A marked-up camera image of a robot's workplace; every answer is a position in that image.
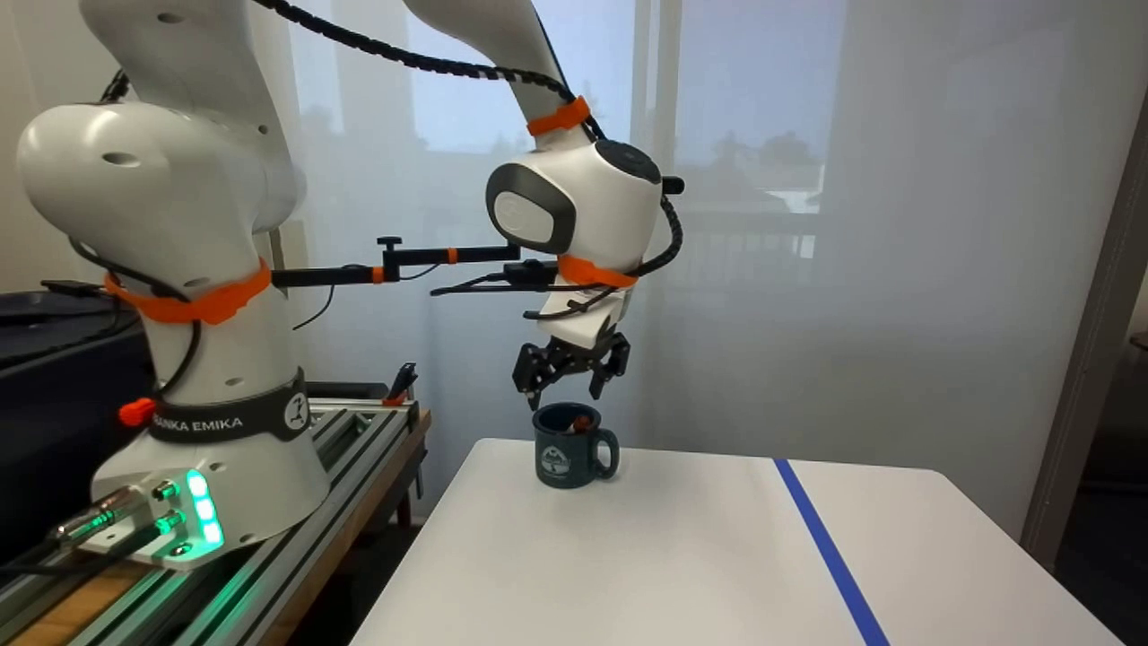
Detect white sheer curtain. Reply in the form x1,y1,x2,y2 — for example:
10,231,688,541
253,0,1148,541

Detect aluminium rail frame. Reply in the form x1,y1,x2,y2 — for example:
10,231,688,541
0,397,425,646

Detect black corrugated cable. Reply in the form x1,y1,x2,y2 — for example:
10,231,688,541
253,0,688,292

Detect dark green mug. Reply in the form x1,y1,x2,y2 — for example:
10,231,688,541
529,403,624,493

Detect black cabinet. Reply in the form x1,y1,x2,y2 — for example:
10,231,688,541
0,285,159,567

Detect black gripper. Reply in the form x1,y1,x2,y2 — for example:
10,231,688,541
509,327,633,415

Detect black clamp with orange tip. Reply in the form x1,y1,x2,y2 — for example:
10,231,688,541
376,360,423,409

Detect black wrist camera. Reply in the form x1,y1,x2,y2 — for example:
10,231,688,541
497,258,562,296

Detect blue tape strip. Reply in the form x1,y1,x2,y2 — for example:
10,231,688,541
771,457,893,646

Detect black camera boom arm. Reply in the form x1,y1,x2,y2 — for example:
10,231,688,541
269,232,526,296

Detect grey-brown upright post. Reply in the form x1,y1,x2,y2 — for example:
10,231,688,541
1017,86,1148,569

